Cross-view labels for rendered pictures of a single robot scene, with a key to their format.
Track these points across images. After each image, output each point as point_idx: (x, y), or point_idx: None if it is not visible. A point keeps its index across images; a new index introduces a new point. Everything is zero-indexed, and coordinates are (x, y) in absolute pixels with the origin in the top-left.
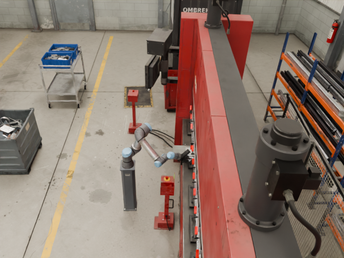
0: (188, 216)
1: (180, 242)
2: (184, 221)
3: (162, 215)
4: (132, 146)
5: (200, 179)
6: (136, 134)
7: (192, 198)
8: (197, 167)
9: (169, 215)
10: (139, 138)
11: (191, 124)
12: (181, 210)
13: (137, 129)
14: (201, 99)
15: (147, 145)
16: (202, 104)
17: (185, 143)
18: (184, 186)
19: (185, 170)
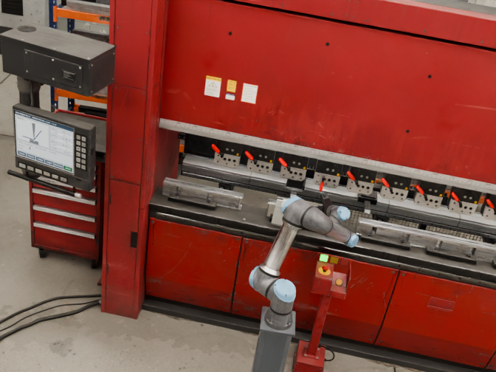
0: (427, 255)
1: (404, 320)
2: (437, 262)
3: (305, 358)
4: (275, 273)
5: (482, 160)
6: (325, 219)
7: (394, 240)
8: (412, 176)
9: (307, 345)
10: (331, 222)
11: (281, 159)
12: (366, 288)
13: (316, 212)
14: (385, 72)
15: (335, 223)
16: (410, 71)
17: (240, 218)
18: (360, 245)
19: (320, 236)
